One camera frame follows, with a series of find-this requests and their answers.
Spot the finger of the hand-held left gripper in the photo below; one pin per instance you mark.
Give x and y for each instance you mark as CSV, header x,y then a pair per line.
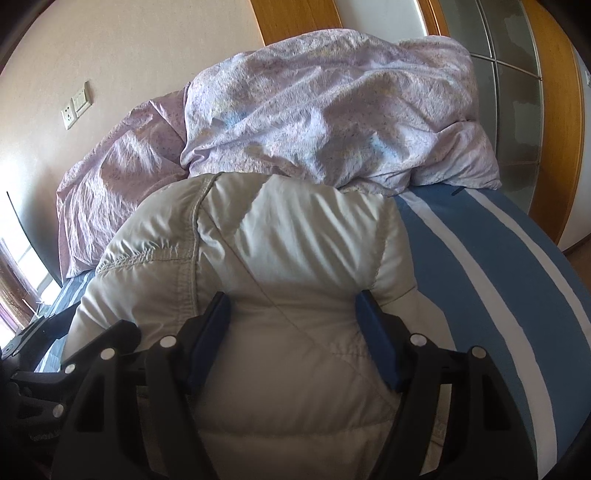
x,y
46,330
41,378

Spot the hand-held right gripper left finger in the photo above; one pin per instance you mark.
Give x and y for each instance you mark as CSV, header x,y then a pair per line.
x,y
207,344

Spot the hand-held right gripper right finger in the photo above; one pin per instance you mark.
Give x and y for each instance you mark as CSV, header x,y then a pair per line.
x,y
378,341

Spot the white puffer jacket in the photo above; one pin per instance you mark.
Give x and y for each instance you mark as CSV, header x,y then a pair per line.
x,y
286,258

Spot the blue striped bed sheet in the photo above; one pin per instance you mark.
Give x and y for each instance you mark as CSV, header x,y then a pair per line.
x,y
461,277

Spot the pink floral pillow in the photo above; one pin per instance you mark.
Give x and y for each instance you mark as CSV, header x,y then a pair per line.
x,y
323,101

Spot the window with reddish frame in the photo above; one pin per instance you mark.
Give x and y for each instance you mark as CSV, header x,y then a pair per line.
x,y
18,286

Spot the white wall socket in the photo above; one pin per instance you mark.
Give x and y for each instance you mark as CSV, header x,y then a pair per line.
x,y
69,116

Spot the white wall switch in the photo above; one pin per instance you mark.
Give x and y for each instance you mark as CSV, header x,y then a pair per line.
x,y
82,98

